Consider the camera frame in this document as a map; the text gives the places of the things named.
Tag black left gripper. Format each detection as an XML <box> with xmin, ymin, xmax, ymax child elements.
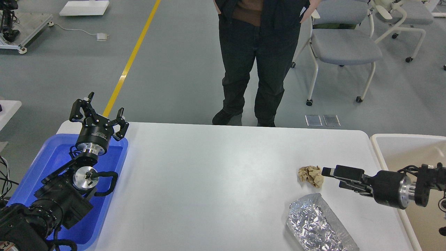
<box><xmin>69</xmin><ymin>92</ymin><xmax>129</xmax><ymax>155</ymax></box>

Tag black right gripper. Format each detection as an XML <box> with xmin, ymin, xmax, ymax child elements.
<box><xmin>322</xmin><ymin>165</ymin><xmax>415</xmax><ymax>210</ymax></box>

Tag silver foil bag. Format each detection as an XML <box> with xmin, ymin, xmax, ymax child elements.
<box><xmin>286</xmin><ymin>193</ymin><xmax>360</xmax><ymax>251</ymax></box>

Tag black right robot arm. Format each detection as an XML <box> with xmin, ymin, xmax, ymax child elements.
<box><xmin>322</xmin><ymin>162</ymin><xmax>446</xmax><ymax>210</ymax></box>

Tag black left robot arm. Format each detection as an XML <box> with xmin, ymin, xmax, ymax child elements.
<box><xmin>1</xmin><ymin>92</ymin><xmax>129</xmax><ymax>251</ymax></box>

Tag white plastic bin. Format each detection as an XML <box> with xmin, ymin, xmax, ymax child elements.
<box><xmin>370</xmin><ymin>134</ymin><xmax>446</xmax><ymax>251</ymax></box>

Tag crumpled brown paper ball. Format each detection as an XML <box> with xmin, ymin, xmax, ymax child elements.
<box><xmin>297</xmin><ymin>166</ymin><xmax>324</xmax><ymax>189</ymax></box>

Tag right metal floor plate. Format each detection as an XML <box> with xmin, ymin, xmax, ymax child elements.
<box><xmin>323</xmin><ymin>115</ymin><xmax>341</xmax><ymax>127</ymax></box>

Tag metal floor plate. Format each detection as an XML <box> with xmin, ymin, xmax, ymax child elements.
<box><xmin>323</xmin><ymin>115</ymin><xmax>341</xmax><ymax>127</ymax></box>
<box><xmin>305</xmin><ymin>115</ymin><xmax>322</xmax><ymax>127</ymax></box>

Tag left metal floor plate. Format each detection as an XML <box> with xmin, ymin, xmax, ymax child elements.
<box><xmin>305</xmin><ymin>115</ymin><xmax>322</xmax><ymax>127</ymax></box>

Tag white side table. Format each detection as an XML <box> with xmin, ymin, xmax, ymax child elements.
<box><xmin>0</xmin><ymin>100</ymin><xmax>22</xmax><ymax>130</ymax></box>

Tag white flat board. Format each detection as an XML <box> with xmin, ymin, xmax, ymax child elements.
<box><xmin>59</xmin><ymin>0</ymin><xmax>110</xmax><ymax>16</ymax></box>

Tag wheeled metal cart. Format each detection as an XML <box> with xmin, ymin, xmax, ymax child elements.
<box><xmin>0</xmin><ymin>0</ymin><xmax>54</xmax><ymax>54</ymax></box>

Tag blue plastic bin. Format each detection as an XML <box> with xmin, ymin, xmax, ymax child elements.
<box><xmin>8</xmin><ymin>134</ymin><xmax>129</xmax><ymax>251</ymax></box>

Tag standing person in black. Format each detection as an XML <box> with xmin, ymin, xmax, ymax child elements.
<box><xmin>212</xmin><ymin>0</ymin><xmax>320</xmax><ymax>127</ymax></box>

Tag white power adapter cable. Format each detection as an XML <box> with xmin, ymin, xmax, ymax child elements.
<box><xmin>49</xmin><ymin>22</ymin><xmax>110</xmax><ymax>41</ymax></box>

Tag black cables at left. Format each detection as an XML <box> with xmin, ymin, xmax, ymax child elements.
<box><xmin>0</xmin><ymin>155</ymin><xmax>18</xmax><ymax>201</ymax></box>

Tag grey chair white frame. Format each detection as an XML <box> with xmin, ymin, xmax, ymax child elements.
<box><xmin>291</xmin><ymin>0</ymin><xmax>382</xmax><ymax>106</ymax></box>

